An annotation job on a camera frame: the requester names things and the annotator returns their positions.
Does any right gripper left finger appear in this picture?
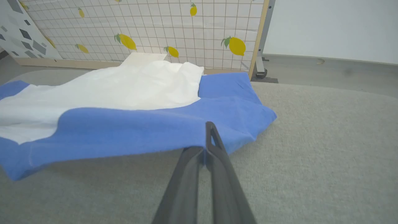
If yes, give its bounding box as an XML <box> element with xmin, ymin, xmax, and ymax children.
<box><xmin>152</xmin><ymin>146</ymin><xmax>205</xmax><ymax>224</ymax></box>

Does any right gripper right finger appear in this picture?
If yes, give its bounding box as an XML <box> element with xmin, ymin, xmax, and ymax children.
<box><xmin>205</xmin><ymin>121</ymin><xmax>257</xmax><ymax>224</ymax></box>

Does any white and blue garment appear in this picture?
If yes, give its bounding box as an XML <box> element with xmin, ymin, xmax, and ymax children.
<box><xmin>0</xmin><ymin>60</ymin><xmax>277</xmax><ymax>181</ymax></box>

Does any grey fabric sofa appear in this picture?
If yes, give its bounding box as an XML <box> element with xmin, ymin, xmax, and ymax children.
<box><xmin>0</xmin><ymin>69</ymin><xmax>398</xmax><ymax>224</ymax></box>

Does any grey metal screen foot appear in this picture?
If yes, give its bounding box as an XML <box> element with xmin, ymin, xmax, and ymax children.
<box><xmin>251</xmin><ymin>0</ymin><xmax>279</xmax><ymax>84</ymax></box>

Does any white box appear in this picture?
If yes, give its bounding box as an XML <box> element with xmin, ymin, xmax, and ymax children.
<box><xmin>121</xmin><ymin>52</ymin><xmax>168</xmax><ymax>67</ymax></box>

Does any lemon print partition screen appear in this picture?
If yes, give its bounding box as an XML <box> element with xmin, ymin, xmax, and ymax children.
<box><xmin>17</xmin><ymin>0</ymin><xmax>270</xmax><ymax>80</ymax></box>

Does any white grey diamond panel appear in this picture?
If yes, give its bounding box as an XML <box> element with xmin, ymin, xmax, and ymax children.
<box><xmin>0</xmin><ymin>0</ymin><xmax>63</xmax><ymax>60</ymax></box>

